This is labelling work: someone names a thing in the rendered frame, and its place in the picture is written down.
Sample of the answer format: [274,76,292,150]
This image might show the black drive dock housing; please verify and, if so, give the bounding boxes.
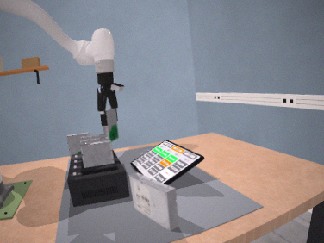
[67,149,129,207]

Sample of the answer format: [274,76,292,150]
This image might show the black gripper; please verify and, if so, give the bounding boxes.
[97,72,118,126]

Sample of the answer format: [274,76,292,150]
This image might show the grey flat mat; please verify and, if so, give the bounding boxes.
[55,145,264,243]

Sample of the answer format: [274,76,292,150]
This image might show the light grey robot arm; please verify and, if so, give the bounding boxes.
[0,0,115,208]

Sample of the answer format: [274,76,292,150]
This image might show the black-framed status screen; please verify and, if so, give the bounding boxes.
[130,140,205,185]

